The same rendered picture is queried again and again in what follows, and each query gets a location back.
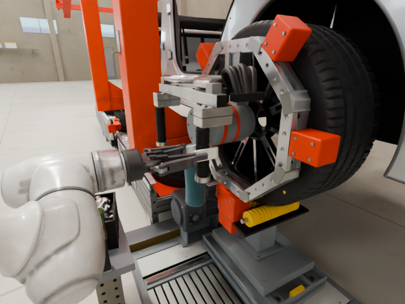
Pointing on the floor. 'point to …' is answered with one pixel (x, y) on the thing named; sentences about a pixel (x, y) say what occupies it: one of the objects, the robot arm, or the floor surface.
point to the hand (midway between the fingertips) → (202, 151)
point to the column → (111, 291)
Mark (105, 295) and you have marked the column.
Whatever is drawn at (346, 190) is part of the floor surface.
